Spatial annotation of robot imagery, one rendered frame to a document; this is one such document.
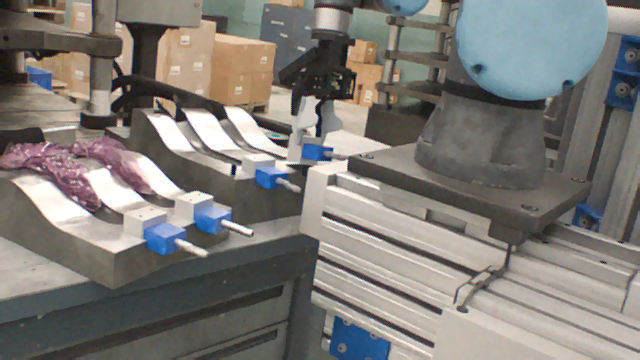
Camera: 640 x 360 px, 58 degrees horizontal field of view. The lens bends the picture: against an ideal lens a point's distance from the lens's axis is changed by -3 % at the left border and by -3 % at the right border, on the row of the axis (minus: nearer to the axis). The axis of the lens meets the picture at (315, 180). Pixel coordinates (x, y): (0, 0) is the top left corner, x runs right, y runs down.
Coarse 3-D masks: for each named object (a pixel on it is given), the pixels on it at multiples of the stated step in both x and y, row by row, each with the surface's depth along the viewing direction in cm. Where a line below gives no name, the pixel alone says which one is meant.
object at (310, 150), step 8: (304, 136) 112; (304, 144) 112; (312, 144) 111; (320, 144) 116; (288, 152) 115; (296, 152) 113; (304, 152) 112; (312, 152) 111; (320, 152) 110; (328, 152) 110; (288, 160) 115; (296, 160) 113; (304, 160) 113; (312, 160) 115; (320, 160) 111; (328, 160) 112; (344, 160) 107
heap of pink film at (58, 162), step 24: (24, 144) 102; (48, 144) 103; (72, 144) 104; (96, 144) 100; (120, 144) 102; (0, 168) 94; (24, 168) 91; (48, 168) 89; (72, 168) 90; (120, 168) 98; (72, 192) 87; (96, 192) 90; (144, 192) 97
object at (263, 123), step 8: (192, 96) 164; (200, 96) 165; (224, 104) 167; (248, 112) 169; (256, 120) 169; (264, 120) 170; (264, 128) 171; (272, 128) 170; (280, 128) 171; (288, 128) 172; (312, 136) 174
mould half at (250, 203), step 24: (144, 120) 122; (168, 120) 123; (192, 120) 127; (216, 120) 131; (240, 120) 135; (144, 144) 123; (168, 144) 117; (216, 144) 124; (264, 144) 132; (168, 168) 117; (192, 168) 111; (216, 168) 107; (240, 168) 109; (288, 168) 114; (216, 192) 107; (240, 192) 104; (264, 192) 108; (288, 192) 112; (240, 216) 105; (264, 216) 110; (288, 216) 114
